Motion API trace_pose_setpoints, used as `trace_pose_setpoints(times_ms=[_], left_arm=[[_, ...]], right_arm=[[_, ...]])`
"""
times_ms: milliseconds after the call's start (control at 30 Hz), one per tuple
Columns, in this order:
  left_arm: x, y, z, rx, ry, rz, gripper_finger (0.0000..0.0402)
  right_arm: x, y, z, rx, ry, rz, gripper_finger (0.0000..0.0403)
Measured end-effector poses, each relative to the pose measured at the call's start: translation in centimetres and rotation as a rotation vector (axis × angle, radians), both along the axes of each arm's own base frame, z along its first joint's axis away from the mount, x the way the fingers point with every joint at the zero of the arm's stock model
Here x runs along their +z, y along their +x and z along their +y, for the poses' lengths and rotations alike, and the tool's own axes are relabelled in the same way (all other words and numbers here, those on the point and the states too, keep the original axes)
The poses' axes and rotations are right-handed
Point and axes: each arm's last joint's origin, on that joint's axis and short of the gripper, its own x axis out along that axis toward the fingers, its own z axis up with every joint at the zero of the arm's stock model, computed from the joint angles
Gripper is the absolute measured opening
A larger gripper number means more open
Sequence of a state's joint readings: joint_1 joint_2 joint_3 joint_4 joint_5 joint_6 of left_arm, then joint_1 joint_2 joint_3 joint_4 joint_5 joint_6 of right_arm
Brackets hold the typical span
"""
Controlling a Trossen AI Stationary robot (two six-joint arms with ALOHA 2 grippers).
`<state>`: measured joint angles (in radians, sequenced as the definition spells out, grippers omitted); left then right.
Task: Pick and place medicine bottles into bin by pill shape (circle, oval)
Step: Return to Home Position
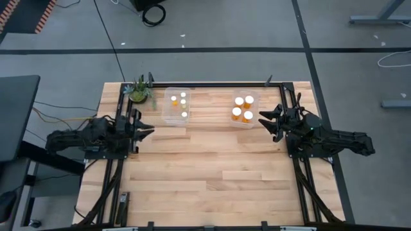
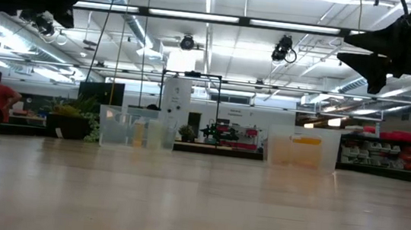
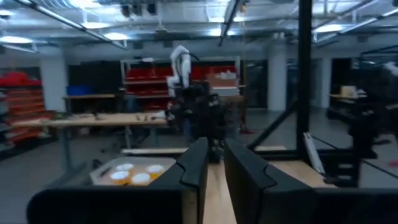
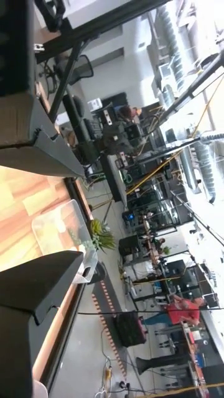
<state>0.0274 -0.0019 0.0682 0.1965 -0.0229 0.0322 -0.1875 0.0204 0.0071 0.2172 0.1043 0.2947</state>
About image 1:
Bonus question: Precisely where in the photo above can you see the potted green succulent plant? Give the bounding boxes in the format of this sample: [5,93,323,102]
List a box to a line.
[123,75,158,108]

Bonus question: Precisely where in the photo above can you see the black aluminium table frame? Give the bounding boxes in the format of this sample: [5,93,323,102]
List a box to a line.
[75,81,346,231]

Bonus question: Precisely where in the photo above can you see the dark grey desk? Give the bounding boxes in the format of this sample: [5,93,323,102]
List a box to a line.
[0,75,41,162]

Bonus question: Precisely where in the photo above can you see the grey metal table leg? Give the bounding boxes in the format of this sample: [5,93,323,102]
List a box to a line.
[349,0,411,26]

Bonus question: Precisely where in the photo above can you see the white floor cable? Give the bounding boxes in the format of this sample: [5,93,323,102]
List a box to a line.
[377,49,411,68]

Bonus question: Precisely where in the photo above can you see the black mat orange stripes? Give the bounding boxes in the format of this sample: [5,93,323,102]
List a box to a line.
[0,0,58,35]

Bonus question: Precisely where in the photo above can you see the black rectangular device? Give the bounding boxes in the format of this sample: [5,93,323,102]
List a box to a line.
[115,191,131,225]

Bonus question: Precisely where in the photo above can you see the clear plastic bin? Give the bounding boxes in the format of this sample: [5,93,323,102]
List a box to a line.
[161,87,193,126]
[229,89,260,130]

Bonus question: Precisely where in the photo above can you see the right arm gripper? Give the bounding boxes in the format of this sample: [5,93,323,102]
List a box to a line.
[258,104,306,143]

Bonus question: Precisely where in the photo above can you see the coloured wire bundle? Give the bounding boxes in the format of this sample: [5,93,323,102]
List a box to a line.
[31,101,99,134]

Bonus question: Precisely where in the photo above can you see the black cable coil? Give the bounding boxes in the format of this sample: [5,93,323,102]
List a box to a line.
[141,3,167,28]

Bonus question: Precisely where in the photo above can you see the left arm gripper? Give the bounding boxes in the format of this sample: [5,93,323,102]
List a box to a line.
[117,108,155,153]

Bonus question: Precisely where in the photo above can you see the grey metal table foot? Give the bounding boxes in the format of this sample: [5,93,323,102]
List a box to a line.
[381,100,411,109]

